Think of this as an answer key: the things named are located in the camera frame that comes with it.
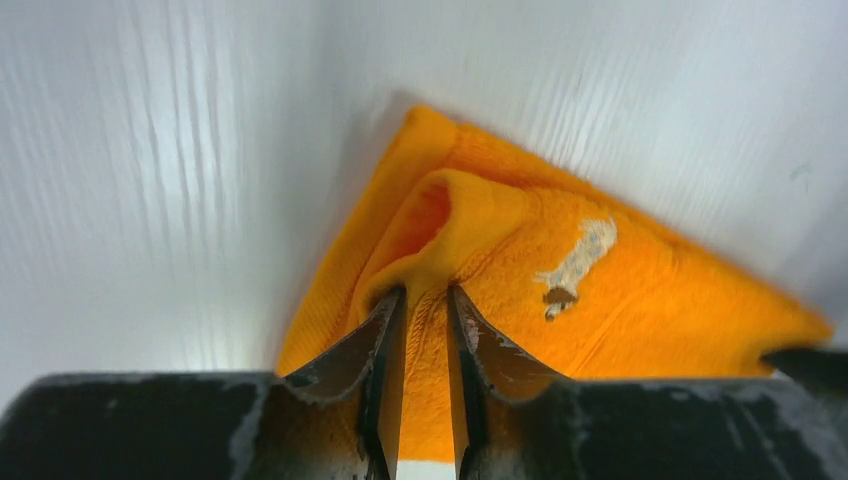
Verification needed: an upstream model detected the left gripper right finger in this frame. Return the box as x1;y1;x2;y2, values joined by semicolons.
447;285;847;479

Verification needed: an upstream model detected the bright orange towel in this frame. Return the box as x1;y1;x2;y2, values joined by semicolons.
276;106;833;462

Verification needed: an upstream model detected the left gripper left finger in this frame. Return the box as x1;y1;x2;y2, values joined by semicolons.
1;287;406;479

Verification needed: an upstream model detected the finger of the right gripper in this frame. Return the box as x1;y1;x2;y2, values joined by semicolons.
761;347;847;398

